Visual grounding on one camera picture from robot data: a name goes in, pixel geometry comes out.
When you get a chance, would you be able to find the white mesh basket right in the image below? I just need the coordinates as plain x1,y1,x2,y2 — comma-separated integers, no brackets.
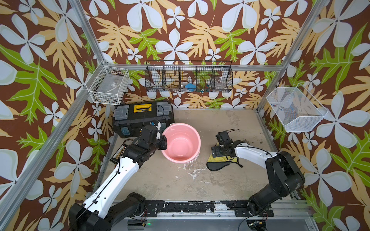
267,84,329,132

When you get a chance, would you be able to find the pink plastic bucket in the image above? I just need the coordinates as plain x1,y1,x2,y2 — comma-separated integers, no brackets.
161,123,201,164

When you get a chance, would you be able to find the left front aluminium post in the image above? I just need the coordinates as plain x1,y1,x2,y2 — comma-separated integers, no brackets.
1,87,89,226

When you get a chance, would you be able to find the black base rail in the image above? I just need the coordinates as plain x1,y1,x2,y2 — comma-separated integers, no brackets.
135,199,275,218

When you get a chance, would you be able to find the clear plastic jar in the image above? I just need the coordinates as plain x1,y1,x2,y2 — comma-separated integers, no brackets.
214,73,227,90

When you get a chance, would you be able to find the blue item in basket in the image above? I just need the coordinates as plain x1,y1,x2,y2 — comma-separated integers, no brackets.
186,83,197,92

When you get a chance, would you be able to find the yellow microfiber cloth black trim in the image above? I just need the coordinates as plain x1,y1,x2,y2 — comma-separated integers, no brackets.
206,154,243,171

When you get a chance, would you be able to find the aluminium frame corner post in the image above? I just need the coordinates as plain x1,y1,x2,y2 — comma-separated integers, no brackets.
255,0,330,112

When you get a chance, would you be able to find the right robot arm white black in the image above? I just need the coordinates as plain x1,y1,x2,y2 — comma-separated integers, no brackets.
206,131,305,216

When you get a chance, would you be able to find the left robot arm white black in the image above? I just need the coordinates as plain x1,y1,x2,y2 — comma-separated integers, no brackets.
68,125,167,231

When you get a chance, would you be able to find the black wire basket rear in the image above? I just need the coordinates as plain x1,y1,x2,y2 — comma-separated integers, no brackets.
144,60,234,93

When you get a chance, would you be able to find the white wire basket left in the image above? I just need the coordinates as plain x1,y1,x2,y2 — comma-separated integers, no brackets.
86,62,130,105

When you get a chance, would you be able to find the black toolbox yellow label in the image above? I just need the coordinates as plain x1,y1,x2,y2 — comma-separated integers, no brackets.
112,101,175,138

